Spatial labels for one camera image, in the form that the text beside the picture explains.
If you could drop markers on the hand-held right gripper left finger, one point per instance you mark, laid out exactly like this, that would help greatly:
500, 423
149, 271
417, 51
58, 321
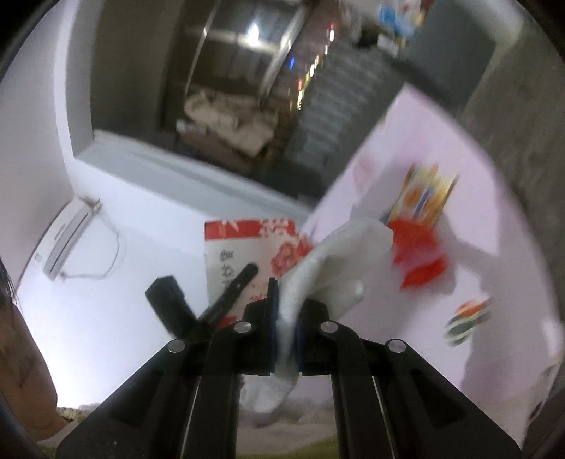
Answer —
260, 335

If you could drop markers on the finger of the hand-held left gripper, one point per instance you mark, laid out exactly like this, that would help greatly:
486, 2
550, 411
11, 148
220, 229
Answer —
170, 302
229, 295

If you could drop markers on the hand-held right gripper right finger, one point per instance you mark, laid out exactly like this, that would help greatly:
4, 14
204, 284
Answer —
315, 353

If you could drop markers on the white plastic bag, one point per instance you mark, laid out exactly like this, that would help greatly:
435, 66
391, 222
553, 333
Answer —
335, 265

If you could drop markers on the red plastic bag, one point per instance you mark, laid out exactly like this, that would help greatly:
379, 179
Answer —
417, 251

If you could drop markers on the orange yellow snack packet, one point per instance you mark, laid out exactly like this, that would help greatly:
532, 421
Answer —
419, 198

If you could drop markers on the red and white gift bag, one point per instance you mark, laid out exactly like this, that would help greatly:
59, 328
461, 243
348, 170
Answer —
247, 247

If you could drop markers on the white air conditioner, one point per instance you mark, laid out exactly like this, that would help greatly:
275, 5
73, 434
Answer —
66, 240

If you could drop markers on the person's head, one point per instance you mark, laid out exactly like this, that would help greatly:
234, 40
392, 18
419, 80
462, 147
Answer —
22, 366

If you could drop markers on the hanging beige jacket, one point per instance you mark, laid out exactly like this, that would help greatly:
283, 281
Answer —
225, 119

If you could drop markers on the metal balcony railing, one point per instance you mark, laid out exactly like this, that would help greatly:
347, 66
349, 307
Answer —
335, 110

